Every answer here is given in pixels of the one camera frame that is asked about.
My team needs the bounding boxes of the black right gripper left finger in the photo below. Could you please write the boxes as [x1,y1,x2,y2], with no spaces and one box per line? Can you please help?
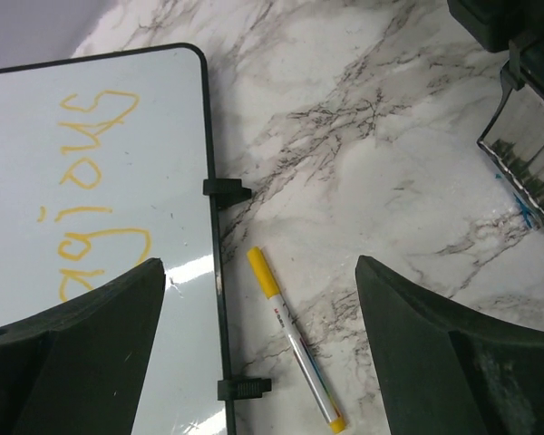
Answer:
[0,258,165,434]

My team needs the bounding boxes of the black toolbox clear lids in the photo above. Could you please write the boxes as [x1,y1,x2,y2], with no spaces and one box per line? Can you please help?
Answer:
[448,1,544,228]

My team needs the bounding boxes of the yellow marker cap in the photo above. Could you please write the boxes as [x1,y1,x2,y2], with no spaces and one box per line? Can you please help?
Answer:
[247,246,280,299]

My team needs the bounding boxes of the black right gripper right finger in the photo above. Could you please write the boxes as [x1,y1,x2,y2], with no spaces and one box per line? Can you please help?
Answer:
[355,256,544,434]

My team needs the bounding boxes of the white tablet whiteboard black frame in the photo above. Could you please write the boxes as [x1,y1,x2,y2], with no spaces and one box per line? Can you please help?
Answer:
[0,43,271,434]

